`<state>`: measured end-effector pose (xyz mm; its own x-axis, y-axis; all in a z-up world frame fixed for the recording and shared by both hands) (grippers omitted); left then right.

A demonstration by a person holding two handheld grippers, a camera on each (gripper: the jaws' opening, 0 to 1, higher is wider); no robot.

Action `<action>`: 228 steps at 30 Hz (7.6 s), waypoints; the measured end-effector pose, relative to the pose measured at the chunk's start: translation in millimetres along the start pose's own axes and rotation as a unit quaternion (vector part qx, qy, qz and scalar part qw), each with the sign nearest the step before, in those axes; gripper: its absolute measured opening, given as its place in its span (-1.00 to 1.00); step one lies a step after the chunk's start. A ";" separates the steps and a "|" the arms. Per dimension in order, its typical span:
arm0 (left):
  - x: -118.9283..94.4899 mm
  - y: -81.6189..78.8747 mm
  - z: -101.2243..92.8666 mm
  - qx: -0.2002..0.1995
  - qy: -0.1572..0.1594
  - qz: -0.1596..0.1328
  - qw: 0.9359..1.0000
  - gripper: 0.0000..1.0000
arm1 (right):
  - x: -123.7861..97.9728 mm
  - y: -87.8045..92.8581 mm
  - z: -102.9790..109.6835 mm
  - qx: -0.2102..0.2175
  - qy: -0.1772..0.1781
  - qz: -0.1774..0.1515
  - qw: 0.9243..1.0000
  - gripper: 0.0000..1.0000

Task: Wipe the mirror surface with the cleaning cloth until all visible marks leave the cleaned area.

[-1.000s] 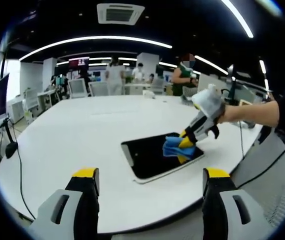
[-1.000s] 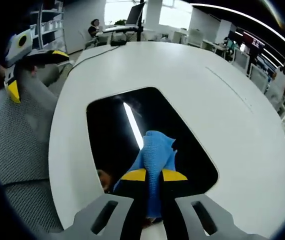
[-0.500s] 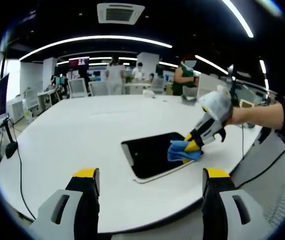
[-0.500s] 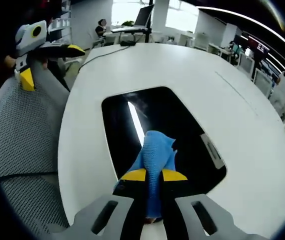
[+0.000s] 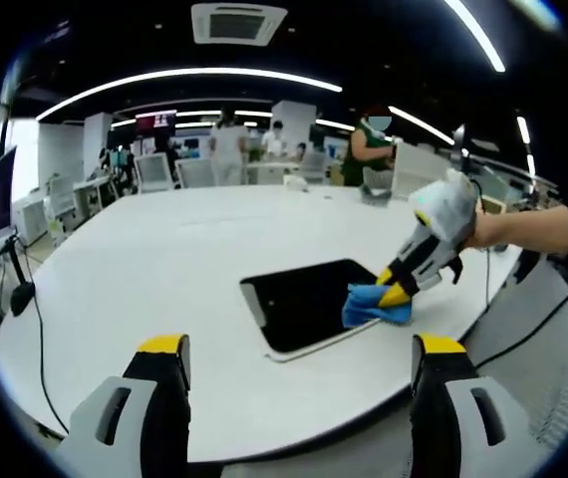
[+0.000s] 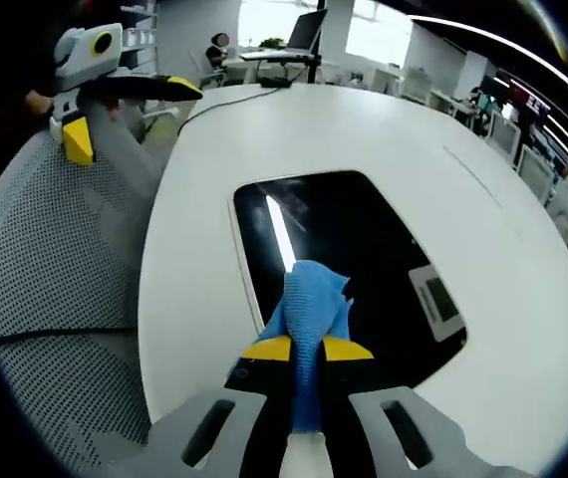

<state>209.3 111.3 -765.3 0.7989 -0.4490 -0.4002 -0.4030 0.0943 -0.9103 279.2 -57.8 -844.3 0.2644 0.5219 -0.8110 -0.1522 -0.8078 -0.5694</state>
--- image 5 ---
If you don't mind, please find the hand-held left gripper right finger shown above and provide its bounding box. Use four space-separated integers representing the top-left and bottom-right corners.
408 333 560 478

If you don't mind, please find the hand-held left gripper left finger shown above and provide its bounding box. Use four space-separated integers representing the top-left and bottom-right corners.
56 333 192 478

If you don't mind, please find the blue cleaning cloth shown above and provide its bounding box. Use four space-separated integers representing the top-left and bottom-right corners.
341 282 414 330

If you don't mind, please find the black tablet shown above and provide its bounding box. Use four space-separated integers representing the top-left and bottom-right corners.
238 257 385 364

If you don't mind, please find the person's right hand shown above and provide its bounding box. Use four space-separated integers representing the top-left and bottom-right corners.
462 208 510 253

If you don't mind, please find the white partition panel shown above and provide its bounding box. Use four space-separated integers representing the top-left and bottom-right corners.
391 142 452 201

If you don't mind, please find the black pole stand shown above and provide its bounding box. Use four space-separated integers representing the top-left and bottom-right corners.
451 122 472 173

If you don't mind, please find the grey blurred device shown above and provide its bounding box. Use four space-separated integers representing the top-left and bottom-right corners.
361 166 394 206

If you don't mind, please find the grey mesh chair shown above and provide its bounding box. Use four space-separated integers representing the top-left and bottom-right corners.
457 258 568 449

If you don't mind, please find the white mesh office chair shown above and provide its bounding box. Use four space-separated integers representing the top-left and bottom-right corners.
133 152 176 194
47 173 79 218
176 158 216 190
301 151 331 183

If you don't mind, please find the small white container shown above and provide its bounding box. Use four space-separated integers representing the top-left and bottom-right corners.
283 173 311 193

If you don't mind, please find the straight ceiling light strip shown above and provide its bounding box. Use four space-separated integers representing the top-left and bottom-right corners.
441 0 507 74

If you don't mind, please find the black screen stand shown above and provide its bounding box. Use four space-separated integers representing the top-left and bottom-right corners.
7 233 37 318

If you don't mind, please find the white cabinet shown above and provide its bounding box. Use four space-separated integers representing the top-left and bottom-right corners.
14 196 49 246

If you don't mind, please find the curved ceiling light strip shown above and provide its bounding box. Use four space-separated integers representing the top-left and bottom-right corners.
34 67 345 122

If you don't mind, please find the ceiling air vent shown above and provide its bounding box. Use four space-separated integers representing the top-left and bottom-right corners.
190 2 289 47

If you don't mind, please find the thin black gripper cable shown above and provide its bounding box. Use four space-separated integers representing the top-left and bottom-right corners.
481 247 493 306

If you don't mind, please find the red wall screen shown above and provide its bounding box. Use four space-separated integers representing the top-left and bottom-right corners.
135 110 178 133

